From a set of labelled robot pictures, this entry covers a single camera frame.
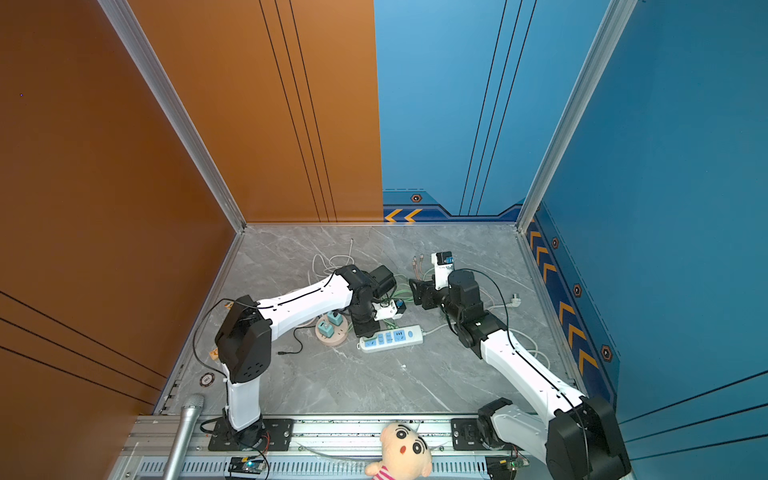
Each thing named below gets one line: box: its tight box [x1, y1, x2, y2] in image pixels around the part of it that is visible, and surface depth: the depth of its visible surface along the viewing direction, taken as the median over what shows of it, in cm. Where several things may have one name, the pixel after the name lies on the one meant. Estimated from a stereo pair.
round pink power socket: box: [315, 314, 349, 347], surface depth 90 cm
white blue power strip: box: [356, 325, 424, 353], surface depth 89 cm
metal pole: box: [163, 393, 205, 480], surface depth 73 cm
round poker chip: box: [199, 372, 215, 387], surface depth 84 cm
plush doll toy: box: [366, 422, 433, 480], surface depth 66 cm
